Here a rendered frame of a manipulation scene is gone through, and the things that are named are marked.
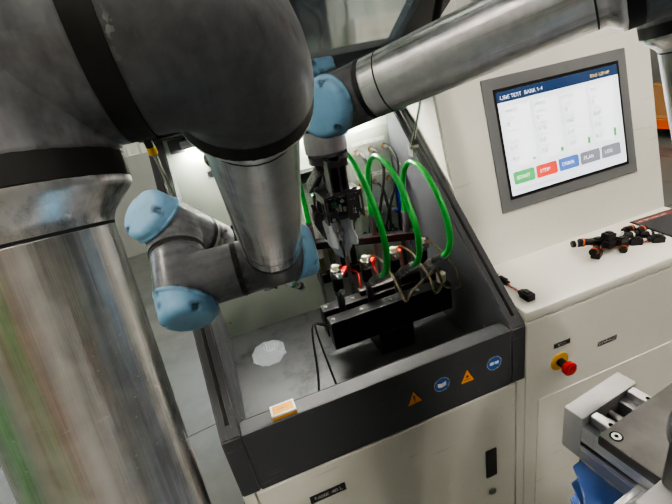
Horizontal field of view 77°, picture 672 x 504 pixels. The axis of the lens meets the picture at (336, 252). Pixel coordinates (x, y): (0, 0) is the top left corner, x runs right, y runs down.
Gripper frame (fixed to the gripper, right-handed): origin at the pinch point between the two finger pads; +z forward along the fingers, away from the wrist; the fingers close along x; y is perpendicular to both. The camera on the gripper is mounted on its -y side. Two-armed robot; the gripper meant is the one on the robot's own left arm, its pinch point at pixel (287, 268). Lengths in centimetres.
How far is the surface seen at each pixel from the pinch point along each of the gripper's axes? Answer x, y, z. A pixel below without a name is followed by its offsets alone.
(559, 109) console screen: 60, -45, 43
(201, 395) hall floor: -137, 11, 117
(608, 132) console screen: 71, -42, 57
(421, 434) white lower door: 13, 33, 35
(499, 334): 34.1, 13.5, 33.3
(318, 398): -0.6, 24.9, 11.3
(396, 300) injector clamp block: 11.0, 1.5, 33.2
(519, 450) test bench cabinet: 30, 39, 65
